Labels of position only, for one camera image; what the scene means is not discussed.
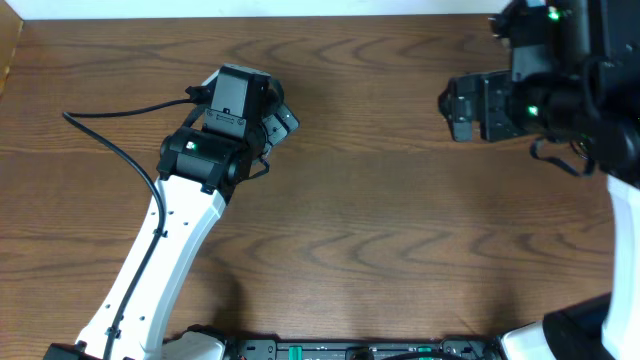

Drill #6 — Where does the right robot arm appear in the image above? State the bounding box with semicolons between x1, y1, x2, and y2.
438;0;639;359

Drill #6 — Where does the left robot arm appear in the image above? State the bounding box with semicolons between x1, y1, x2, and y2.
45;64;299;359

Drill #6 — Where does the wooden panel at left edge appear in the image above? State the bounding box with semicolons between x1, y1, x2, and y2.
0;0;24;93

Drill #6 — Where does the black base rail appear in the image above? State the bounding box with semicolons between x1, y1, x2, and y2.
159;327;506;360

